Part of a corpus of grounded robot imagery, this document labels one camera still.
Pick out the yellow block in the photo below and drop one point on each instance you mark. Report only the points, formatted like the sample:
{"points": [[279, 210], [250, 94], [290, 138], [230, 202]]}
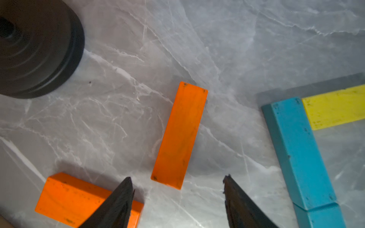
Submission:
{"points": [[335, 108]]}

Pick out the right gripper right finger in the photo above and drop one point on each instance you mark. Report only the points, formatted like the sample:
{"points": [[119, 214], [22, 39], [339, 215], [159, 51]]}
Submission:
{"points": [[242, 212]]}

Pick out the black microphone on stand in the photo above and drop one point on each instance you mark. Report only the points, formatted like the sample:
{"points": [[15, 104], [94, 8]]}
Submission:
{"points": [[42, 43]]}

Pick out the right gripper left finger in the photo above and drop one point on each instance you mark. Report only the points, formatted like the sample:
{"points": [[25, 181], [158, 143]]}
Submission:
{"points": [[115, 211]]}

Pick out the teal block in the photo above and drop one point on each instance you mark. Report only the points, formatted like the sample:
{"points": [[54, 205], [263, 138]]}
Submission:
{"points": [[328, 216], [305, 174]]}

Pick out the orange block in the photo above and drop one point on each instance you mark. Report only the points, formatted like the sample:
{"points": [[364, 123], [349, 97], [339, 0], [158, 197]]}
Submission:
{"points": [[179, 136], [72, 201]]}

